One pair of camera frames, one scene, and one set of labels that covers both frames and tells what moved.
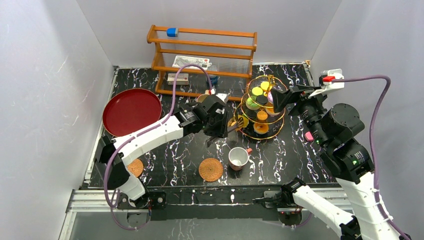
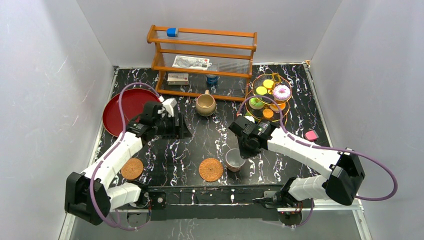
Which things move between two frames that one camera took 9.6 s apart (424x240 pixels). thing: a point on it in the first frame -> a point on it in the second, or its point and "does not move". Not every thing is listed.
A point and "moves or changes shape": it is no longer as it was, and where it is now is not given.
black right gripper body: (309, 109) -> (246, 150)
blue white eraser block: (172, 32) does not move
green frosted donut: (251, 103) moves or changes shape
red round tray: (128, 111) does not move
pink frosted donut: (270, 97) moves or changes shape
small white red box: (182, 79) does not move
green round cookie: (257, 91) moves or changes shape
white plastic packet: (180, 61) does not move
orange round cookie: (262, 115) moves or changes shape
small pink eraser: (308, 136) does not move
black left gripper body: (216, 118) -> (178, 125)
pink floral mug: (238, 157) does not move
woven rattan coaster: (210, 169) does not move
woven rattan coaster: (136, 167) does not move
